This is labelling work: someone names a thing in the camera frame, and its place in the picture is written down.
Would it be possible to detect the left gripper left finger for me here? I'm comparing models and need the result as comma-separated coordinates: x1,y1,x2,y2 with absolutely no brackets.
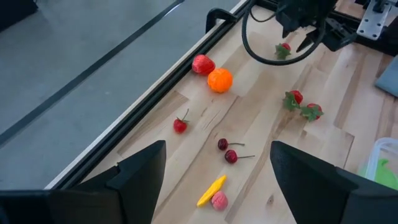
0,139,167,224

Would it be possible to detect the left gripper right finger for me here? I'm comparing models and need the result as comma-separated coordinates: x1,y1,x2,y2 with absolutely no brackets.
269,140,398,224

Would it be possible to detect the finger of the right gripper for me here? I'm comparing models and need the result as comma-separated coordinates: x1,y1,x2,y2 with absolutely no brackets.
295,29,325,54
281,25,295,39

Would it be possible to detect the small strawberry with green leaves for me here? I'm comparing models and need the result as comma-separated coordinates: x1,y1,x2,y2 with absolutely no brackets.
274,42,292,60
300,103,325,123
282,90,304,112

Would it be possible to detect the green pear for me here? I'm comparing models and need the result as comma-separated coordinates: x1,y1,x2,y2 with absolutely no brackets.
360,158,398,190

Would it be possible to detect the small strawberry with long stem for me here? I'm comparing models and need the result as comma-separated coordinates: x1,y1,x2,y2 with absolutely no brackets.
173,108,190,134

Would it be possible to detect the orange fruit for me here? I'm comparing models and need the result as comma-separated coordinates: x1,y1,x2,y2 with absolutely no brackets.
207,67,234,94

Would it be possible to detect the medium leafless red strawberry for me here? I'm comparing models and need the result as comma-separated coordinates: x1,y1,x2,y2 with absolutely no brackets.
191,54,216,76

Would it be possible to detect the clear plastic tupperware container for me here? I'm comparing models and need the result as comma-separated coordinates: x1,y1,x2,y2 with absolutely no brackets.
360,137,398,191

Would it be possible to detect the grey tupperware lid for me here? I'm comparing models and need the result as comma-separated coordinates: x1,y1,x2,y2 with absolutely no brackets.
374,55,398,98

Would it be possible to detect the dark red cherry with stem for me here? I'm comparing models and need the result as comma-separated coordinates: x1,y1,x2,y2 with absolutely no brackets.
217,138,246,152
224,149,256,165

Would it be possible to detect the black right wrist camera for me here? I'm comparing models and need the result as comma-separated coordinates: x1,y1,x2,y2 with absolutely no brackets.
323,17,358,52

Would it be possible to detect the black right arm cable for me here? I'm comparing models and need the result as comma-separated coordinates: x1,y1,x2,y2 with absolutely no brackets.
241,0,327,66

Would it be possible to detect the silver metal bracket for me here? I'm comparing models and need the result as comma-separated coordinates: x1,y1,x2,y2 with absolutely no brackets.
356,0,391,41

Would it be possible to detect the black frame clamp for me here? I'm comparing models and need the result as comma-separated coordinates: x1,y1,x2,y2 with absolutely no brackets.
205,7,239,34

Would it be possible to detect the black aluminium table frame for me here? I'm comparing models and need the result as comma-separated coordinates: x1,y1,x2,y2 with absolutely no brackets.
45,0,361,191

